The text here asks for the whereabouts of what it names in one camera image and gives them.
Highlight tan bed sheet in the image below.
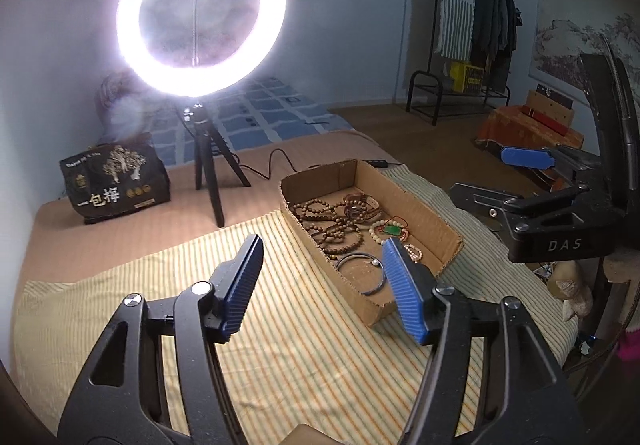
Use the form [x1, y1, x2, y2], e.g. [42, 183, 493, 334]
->
[16, 131, 397, 295]

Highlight black clothes rack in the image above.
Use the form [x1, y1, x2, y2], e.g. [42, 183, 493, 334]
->
[405, 0, 523, 125]

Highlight landscape wall painting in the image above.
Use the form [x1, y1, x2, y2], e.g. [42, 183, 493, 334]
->
[530, 0, 639, 98]

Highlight striped yellow cloth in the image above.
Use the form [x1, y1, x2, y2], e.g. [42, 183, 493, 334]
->
[8, 164, 582, 445]

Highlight black thin bangle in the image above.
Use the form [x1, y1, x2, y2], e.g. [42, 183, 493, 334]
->
[335, 251, 386, 297]

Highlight black cable switch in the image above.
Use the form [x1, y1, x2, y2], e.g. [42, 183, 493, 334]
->
[366, 159, 397, 168]

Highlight black power cable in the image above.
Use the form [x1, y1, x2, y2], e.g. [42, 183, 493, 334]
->
[219, 124, 371, 182]

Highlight folded floral quilt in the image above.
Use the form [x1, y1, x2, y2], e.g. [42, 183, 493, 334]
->
[94, 69, 162, 145]

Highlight brown wooden bead necklace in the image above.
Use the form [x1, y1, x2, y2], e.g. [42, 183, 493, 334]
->
[290, 196, 367, 257]

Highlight white striped hanging towel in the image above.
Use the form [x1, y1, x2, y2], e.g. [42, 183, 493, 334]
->
[436, 0, 475, 62]

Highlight red brown bangle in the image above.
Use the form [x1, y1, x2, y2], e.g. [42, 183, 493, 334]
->
[343, 192, 382, 224]

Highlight orange covered stool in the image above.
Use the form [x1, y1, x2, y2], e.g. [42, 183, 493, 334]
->
[475, 90, 585, 149]

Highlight yellow box on rack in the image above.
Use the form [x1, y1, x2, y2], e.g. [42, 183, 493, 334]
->
[448, 60, 485, 95]

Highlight cream bead bracelet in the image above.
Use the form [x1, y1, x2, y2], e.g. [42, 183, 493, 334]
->
[368, 217, 407, 247]

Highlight black tripod stand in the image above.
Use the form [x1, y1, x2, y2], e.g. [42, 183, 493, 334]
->
[182, 102, 252, 227]

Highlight green jade pendant red cord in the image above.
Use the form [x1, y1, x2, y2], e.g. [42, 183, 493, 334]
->
[376, 215, 411, 241]

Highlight black snack bag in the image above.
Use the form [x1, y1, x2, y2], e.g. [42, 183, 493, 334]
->
[58, 140, 171, 224]

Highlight dark hanging clothes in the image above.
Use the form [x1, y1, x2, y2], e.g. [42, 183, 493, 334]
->
[470, 0, 522, 93]

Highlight white gloved right hand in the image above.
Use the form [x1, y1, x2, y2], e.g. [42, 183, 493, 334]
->
[546, 247, 640, 324]

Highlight cardboard box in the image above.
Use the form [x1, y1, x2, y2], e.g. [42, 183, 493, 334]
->
[280, 159, 463, 327]

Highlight white ring light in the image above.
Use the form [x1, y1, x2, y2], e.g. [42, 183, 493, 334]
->
[116, 0, 286, 98]

